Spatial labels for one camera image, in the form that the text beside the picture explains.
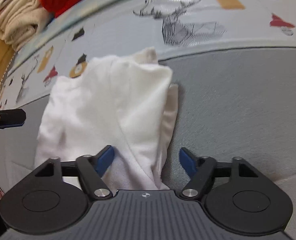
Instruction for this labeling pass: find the printed bed sheet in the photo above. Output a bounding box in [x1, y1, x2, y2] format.
[0, 0, 296, 110]

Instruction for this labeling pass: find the grey bed sheet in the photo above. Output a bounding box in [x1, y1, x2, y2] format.
[0, 46, 296, 240]

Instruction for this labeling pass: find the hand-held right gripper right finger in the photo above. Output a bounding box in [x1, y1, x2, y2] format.
[179, 147, 261, 200]

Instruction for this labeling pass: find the white long-sleeve shirt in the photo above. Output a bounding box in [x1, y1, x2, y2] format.
[34, 46, 180, 190]

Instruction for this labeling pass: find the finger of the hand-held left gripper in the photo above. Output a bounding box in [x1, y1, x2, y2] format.
[0, 109, 26, 130]

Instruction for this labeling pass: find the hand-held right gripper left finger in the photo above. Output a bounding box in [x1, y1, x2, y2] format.
[30, 145, 114, 201]

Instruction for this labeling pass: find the cream folded blanket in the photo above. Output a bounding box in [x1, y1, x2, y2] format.
[0, 0, 48, 50]

